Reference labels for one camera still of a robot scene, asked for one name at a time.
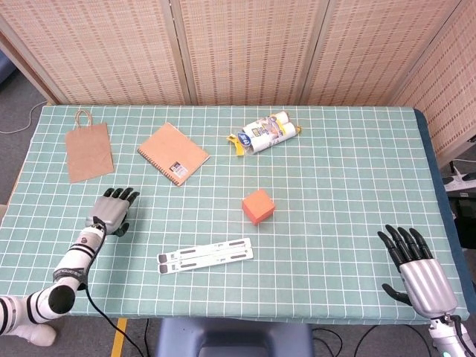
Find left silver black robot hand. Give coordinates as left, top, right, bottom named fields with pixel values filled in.
left=84, top=187, right=141, bottom=238

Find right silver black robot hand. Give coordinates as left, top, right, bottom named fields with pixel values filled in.
left=376, top=224, right=459, bottom=319

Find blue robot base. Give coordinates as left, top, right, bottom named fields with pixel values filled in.
left=155, top=318, right=314, bottom=357

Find brown paper bag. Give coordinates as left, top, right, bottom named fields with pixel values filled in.
left=65, top=109, right=115, bottom=184

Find black box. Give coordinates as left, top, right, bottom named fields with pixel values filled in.
left=448, top=196, right=476, bottom=250

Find kraft spiral notebook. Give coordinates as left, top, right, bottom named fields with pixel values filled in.
left=136, top=123, right=211, bottom=188

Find white folding laptop stand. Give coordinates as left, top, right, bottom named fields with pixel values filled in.
left=156, top=237, right=255, bottom=275

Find yellow floor tape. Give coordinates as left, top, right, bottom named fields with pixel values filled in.
left=110, top=318, right=129, bottom=357

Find green checked tablecloth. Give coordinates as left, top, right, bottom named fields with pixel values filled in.
left=0, top=104, right=469, bottom=323

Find white shoe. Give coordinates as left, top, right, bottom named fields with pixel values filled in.
left=0, top=322, right=57, bottom=347

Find orange cube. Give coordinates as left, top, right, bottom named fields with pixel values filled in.
left=241, top=188, right=276, bottom=227

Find bamboo folding screen panel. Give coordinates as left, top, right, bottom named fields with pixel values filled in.
left=169, top=0, right=330, bottom=107
left=390, top=0, right=476, bottom=157
left=300, top=0, right=466, bottom=107
left=0, top=0, right=187, bottom=106

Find pack of trash bag rolls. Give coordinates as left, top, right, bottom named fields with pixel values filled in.
left=225, top=110, right=303, bottom=157

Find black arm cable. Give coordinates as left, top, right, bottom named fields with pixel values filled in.
left=82, top=217, right=152, bottom=357

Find white floor cable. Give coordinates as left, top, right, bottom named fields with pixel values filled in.
left=0, top=99, right=49, bottom=135

